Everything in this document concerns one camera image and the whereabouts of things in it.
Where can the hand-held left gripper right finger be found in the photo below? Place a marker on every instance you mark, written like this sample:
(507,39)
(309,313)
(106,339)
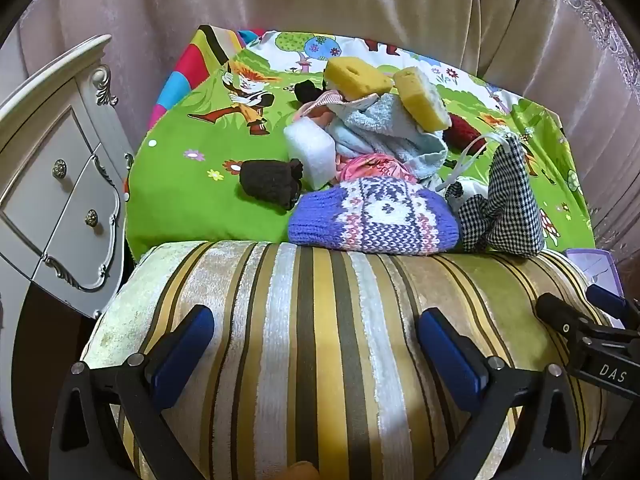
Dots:
(450,360)

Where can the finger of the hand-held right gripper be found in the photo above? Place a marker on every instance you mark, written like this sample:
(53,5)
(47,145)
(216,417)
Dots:
(607,300)
(560,312)

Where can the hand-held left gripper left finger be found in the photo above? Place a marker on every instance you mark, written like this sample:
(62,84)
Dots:
(185,347)

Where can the purple storage box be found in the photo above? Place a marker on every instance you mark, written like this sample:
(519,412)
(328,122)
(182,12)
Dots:
(595,262)

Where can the houndstooth fabric pouch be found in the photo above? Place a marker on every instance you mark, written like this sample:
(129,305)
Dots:
(510,200)

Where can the purple patterned knitted hat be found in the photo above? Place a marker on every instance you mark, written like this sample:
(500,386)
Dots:
(375,220)

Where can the dark red knitted cloth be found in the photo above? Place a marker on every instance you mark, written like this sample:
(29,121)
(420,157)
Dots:
(462,130)

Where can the pink knitted cloth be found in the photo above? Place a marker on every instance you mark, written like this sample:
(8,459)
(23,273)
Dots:
(372,167)

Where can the white sponge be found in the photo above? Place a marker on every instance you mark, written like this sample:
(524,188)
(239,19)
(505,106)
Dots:
(310,152)

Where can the light blue towel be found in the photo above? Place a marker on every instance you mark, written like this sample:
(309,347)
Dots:
(380,130)

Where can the salmon pink plush cloth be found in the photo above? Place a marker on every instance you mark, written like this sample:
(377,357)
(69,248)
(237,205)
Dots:
(326,116)

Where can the pink satin cloth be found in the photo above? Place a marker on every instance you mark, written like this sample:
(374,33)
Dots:
(345,101)

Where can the black fuzzy cloth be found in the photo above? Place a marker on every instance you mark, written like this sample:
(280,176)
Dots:
(307,91)

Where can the yellow sponge with hole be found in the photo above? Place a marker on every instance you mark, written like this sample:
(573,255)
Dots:
(350,79)

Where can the striped velvet cushion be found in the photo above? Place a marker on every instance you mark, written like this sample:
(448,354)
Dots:
(310,335)

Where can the cartoon printed green blanket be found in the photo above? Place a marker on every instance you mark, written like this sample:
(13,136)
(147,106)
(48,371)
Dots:
(200,200)

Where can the brass drawer knob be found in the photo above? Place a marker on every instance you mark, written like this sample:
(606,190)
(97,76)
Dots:
(91,216)
(60,167)

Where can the white carved cabinet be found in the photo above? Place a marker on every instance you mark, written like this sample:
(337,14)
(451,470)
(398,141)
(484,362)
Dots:
(50,210)

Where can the embroidered lace curtain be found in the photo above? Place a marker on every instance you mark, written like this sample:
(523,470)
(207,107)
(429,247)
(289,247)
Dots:
(600,25)

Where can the beige satin curtain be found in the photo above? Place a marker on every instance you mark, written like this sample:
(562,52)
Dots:
(300,0)

